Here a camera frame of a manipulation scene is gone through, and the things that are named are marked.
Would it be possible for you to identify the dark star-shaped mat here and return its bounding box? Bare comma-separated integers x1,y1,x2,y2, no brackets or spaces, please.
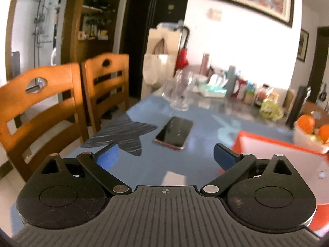
81,113,158,157

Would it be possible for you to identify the green panda mug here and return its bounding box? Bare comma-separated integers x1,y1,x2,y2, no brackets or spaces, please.
259,99,284,120

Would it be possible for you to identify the black smartphone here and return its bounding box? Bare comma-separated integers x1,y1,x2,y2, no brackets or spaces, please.
154,116,193,150

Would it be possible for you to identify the red supplement bottle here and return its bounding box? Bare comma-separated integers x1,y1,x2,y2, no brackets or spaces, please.
231,79,248,100

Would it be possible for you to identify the tissue box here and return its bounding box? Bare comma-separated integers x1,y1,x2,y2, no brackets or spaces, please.
198,79,227,98

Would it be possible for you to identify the near wooden chair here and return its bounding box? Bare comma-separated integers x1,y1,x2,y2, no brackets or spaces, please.
0,62,89,182

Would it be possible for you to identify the wooden chair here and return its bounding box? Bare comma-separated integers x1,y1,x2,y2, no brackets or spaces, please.
0,62,89,182
81,53,129,133

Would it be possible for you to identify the orange white cardboard box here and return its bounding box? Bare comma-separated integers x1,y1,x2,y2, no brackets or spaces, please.
221,130,329,235

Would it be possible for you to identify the white fruit basket bowl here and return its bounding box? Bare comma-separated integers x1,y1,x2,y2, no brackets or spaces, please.
293,122,328,154

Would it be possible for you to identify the left orange in bowl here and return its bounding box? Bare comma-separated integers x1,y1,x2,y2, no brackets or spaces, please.
297,114,316,134

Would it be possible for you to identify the orange in bowl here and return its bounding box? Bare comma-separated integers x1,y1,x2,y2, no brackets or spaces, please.
297,114,316,134
317,124,329,144

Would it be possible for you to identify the far wooden chair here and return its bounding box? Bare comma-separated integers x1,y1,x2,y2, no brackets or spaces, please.
81,53,129,133

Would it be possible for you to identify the black thermos bottle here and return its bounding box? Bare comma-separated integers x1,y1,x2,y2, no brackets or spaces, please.
285,86,311,129

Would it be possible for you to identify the grey cylinder container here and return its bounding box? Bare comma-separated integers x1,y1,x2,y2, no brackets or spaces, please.
226,65,236,98

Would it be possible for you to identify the clear glass pitcher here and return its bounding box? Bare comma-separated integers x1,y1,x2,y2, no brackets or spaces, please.
162,69,195,112

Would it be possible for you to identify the right orange in bowl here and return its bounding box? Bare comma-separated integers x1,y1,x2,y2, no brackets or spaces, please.
317,124,329,144

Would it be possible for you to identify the pink thermos bottle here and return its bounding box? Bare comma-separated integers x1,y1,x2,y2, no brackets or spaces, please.
199,53,210,76

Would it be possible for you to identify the red folded umbrella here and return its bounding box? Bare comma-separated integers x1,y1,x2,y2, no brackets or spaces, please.
174,26,190,73

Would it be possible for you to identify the beige paper bag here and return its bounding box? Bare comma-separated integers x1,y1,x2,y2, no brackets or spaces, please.
142,28,181,88

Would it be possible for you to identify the small framed picture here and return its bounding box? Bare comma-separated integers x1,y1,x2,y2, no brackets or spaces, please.
297,29,309,62

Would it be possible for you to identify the wooden display cabinet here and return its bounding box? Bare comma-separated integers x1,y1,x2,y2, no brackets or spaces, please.
56,0,120,64

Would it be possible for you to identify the white wall switch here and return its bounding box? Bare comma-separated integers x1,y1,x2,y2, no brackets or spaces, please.
208,8,222,21

